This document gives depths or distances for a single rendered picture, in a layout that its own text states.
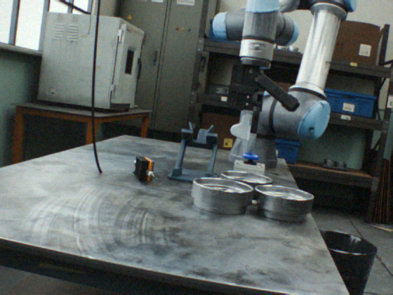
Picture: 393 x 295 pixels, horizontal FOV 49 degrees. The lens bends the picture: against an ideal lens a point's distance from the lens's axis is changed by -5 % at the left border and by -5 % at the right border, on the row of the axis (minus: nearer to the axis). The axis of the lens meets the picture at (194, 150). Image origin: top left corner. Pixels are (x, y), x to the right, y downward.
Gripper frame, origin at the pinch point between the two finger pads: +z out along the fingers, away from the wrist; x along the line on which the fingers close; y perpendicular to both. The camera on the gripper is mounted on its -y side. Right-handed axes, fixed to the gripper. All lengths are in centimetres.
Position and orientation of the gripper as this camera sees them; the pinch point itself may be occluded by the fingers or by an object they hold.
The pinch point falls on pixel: (252, 147)
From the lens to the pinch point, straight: 105.3
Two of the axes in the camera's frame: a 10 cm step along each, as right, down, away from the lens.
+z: -1.4, 9.8, 1.2
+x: -1.3, 1.0, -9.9
